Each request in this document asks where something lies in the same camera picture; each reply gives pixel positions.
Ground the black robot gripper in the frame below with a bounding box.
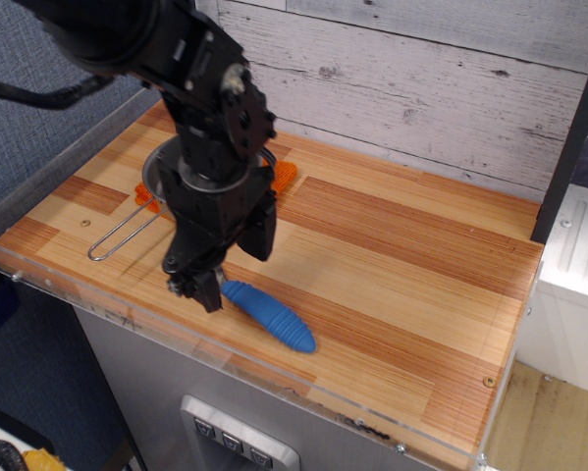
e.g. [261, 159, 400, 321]
[156, 161, 277, 313]

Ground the blue handled metal spoon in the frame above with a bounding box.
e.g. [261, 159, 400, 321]
[216, 268, 317, 353]

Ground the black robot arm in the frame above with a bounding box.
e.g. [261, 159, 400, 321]
[0, 1, 276, 312]

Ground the orange knitted cloth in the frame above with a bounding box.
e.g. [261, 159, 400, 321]
[134, 161, 297, 214]

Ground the small steel saucepan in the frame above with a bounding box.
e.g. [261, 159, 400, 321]
[86, 136, 182, 262]

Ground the silver toy fridge cabinet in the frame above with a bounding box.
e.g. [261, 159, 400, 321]
[77, 309, 475, 470]

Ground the clear acrylic table guard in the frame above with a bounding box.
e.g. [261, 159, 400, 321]
[5, 65, 553, 469]

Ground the grey ice dispenser panel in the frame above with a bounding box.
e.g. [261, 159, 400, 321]
[181, 394, 300, 471]

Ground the yellow object bottom left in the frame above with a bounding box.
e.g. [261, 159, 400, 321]
[23, 448, 68, 471]

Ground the white grooved side counter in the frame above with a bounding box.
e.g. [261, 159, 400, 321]
[516, 184, 588, 391]

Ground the black vertical post right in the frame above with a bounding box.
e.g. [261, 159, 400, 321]
[530, 79, 588, 244]

